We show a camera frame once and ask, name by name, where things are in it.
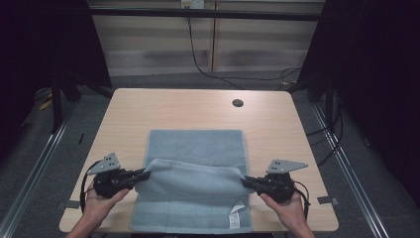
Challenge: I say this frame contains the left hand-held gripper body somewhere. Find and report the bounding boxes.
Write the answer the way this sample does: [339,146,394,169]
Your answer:
[86,152,135,200]

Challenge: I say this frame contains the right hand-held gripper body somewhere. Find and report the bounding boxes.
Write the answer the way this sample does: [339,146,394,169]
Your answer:
[256,159,309,204]

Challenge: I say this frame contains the light blue towel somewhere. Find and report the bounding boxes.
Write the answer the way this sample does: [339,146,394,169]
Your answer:
[129,128,255,235]

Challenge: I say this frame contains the person's left hand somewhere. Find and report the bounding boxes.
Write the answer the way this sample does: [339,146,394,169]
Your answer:
[80,187,131,227]

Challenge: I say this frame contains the person's right hand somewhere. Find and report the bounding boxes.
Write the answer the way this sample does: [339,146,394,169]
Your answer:
[259,191,311,232]

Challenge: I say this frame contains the grey tape strip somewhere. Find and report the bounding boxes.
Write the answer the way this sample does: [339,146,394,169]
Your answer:
[55,199,81,210]
[316,195,341,206]

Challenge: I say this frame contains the black metal stand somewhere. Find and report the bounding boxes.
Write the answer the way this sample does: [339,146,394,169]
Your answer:
[51,77,63,135]

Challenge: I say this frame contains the yellow floor object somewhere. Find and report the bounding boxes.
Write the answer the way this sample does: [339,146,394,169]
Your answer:
[38,98,53,112]

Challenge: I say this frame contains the black curtain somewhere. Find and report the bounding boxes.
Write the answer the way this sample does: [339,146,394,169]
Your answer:
[298,0,420,206]
[0,0,113,157]

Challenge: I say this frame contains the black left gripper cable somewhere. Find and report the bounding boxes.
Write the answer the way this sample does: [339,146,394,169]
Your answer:
[79,160,103,213]

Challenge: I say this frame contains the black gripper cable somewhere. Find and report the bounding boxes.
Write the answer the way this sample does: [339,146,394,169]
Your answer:
[79,160,103,213]
[291,179,312,221]

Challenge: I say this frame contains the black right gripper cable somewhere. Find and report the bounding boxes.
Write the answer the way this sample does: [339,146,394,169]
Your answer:
[291,179,312,221]

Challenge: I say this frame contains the metal floor rail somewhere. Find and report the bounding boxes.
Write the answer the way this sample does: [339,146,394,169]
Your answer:
[311,103,392,238]
[0,98,78,238]

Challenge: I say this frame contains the black floor cables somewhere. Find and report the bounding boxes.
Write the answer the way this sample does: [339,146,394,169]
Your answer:
[305,95,345,168]

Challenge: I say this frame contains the long black wall cable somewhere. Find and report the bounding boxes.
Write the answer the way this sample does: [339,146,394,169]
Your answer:
[186,16,302,91]

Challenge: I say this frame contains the black horizontal frame bar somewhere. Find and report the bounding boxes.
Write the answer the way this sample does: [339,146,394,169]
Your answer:
[88,7,326,22]

